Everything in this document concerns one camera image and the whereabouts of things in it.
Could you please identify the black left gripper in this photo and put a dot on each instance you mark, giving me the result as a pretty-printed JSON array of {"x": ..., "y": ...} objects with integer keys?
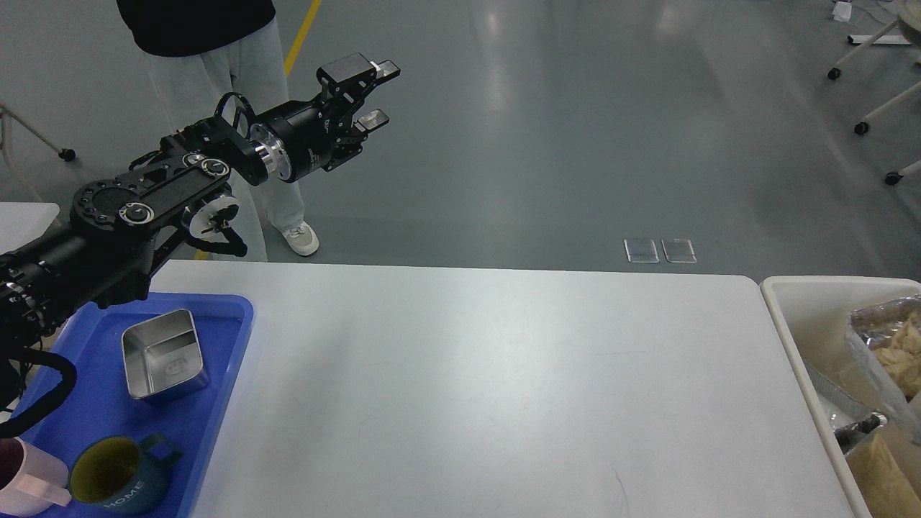
[{"x": 299, "y": 137}]

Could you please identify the stainless steel rectangular container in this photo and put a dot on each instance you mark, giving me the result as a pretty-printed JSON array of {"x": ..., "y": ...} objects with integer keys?
[{"x": 163, "y": 360}]

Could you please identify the teal mug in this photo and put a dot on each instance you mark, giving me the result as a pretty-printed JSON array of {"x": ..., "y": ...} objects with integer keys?
[{"x": 124, "y": 476}]

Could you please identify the aluminium foil tray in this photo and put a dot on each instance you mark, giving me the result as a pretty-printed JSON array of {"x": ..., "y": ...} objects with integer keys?
[{"x": 869, "y": 328}]

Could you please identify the brown paper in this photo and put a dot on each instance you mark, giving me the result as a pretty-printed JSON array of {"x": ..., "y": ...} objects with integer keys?
[
  {"x": 900, "y": 357},
  {"x": 885, "y": 489}
]

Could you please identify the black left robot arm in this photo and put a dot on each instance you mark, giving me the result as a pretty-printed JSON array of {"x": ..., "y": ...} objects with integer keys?
[{"x": 122, "y": 230}]

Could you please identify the wheeled stand left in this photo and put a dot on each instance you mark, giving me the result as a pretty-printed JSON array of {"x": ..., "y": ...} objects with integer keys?
[{"x": 10, "y": 117}]

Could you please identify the clear floor plate left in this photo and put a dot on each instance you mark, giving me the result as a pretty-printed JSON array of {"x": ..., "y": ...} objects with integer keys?
[{"x": 638, "y": 250}]

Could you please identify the clear floor plate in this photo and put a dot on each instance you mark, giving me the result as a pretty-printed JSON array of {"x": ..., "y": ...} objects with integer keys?
[
  {"x": 679, "y": 250},
  {"x": 638, "y": 250}
]

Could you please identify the clear floor plate right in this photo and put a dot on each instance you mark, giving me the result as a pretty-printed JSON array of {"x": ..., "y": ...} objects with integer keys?
[{"x": 679, "y": 250}]

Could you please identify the white side table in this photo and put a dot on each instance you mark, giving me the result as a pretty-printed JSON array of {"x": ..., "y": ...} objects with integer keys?
[{"x": 23, "y": 222}]

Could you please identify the blue plastic tray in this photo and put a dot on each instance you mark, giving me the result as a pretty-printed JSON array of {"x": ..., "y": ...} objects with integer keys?
[{"x": 100, "y": 405}]

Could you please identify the pink mug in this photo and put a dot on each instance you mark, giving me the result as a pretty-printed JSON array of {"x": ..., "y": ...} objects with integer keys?
[{"x": 32, "y": 480}]

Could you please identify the white plastic bin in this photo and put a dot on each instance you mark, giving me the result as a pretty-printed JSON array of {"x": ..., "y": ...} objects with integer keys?
[{"x": 810, "y": 313}]

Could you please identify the old foil in bin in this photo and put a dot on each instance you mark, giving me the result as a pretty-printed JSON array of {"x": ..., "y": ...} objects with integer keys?
[{"x": 851, "y": 422}]

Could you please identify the brown paper in bin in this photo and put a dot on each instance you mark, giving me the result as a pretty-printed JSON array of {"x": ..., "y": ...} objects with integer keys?
[{"x": 885, "y": 489}]

